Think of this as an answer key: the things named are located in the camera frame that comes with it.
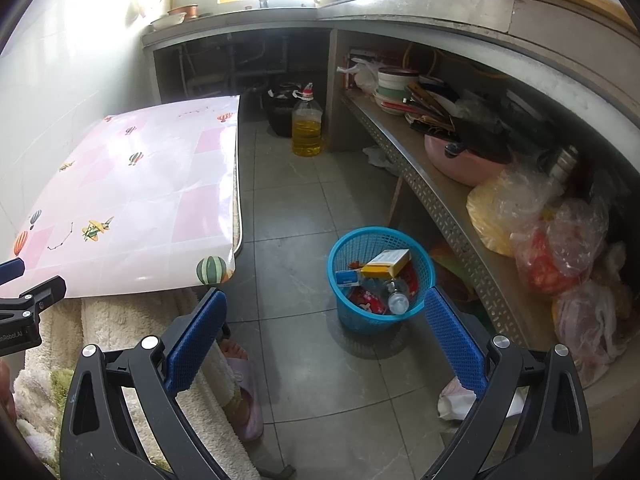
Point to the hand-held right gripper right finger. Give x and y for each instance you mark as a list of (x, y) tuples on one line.
[(452, 335)]

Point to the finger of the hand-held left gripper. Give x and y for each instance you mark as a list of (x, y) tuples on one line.
[(11, 271), (40, 295)]

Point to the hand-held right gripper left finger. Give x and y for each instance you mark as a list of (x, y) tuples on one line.
[(197, 340)]

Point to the green label plastic bottle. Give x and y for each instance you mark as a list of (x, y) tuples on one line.
[(397, 300)]

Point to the blue plastic basket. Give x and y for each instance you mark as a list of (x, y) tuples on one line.
[(360, 317)]

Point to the yellow and white cardboard box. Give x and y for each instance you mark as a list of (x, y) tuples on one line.
[(387, 262)]

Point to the pink slipper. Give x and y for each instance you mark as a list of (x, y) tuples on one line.
[(250, 395)]

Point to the red plastic bag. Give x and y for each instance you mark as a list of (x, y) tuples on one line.
[(550, 260)]

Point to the yellow plastic bag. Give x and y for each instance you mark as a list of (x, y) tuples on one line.
[(492, 215)]

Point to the perforated metal shelf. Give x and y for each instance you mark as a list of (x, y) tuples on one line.
[(440, 205)]

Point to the clear plastic bag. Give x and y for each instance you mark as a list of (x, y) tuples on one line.
[(585, 320)]

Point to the pink basin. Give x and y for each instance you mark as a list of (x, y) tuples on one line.
[(460, 167)]

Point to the white crumpled paper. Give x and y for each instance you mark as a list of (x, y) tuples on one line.
[(380, 157)]

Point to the cooking oil bottle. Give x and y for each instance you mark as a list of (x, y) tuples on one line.
[(306, 132)]

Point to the black jar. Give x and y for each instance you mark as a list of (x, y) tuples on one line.
[(280, 110)]

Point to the stack of bowls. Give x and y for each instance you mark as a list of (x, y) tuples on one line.
[(395, 87)]

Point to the white plastic bag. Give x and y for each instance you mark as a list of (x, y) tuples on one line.
[(365, 75)]

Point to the white bowl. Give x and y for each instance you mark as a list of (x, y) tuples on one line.
[(165, 22)]

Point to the copper bowl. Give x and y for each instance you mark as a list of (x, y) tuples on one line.
[(182, 10)]

